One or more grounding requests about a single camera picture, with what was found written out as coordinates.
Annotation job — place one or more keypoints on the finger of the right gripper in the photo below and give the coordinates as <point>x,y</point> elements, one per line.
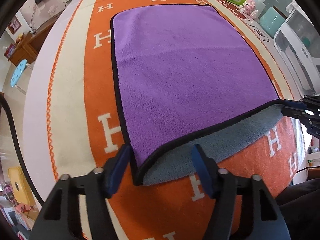
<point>292,112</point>
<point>294,104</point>

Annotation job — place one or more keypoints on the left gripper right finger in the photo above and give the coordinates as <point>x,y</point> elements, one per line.
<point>244,207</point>

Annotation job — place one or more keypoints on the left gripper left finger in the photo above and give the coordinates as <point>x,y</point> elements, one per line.
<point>59,217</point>

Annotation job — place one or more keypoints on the purple and grey towel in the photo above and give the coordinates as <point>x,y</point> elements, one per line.
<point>183,75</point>

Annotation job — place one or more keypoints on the white plastic storage box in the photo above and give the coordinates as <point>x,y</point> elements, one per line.
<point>297,41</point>

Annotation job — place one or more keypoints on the pink block pig figure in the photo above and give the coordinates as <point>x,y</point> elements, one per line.
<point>249,9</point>

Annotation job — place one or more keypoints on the white plastic bottle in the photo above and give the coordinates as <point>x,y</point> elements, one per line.
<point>260,6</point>

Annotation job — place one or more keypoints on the blue plastic stool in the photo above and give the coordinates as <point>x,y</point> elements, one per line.
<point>18,73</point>

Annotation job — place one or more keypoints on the red gift box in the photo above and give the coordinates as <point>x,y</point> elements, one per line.
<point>8,51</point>

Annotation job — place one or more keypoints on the wooden tv cabinet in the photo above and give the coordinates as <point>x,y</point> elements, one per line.
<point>30,45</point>

